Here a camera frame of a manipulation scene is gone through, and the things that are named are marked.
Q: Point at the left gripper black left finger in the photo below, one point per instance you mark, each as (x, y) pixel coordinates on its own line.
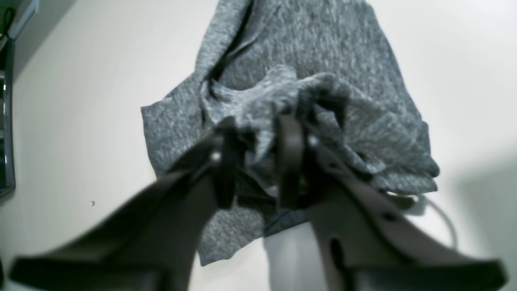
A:
(149, 243)

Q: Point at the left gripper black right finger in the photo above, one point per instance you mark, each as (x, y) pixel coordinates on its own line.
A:
(365, 242)

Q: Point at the grey long-sleeve T-shirt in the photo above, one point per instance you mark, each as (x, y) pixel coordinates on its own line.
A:
(327, 61)

